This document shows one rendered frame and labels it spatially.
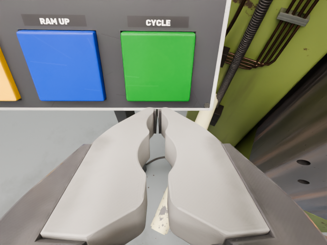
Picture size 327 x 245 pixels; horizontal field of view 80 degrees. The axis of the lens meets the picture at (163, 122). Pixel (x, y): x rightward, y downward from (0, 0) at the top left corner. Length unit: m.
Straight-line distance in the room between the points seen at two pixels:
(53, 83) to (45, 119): 1.28
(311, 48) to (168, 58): 0.39
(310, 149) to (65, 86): 0.44
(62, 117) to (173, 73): 1.30
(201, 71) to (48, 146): 1.27
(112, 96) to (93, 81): 0.03
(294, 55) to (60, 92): 0.49
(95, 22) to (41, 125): 1.33
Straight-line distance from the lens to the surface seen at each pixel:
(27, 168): 1.44
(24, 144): 1.51
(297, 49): 0.55
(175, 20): 0.22
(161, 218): 0.53
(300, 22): 0.49
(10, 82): 0.28
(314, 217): 0.90
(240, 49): 0.53
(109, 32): 0.22
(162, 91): 0.23
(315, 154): 0.49
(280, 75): 0.60
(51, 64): 0.24
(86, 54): 0.23
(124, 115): 0.53
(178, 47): 0.21
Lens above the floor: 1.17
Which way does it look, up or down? 63 degrees down
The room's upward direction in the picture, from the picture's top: 3 degrees clockwise
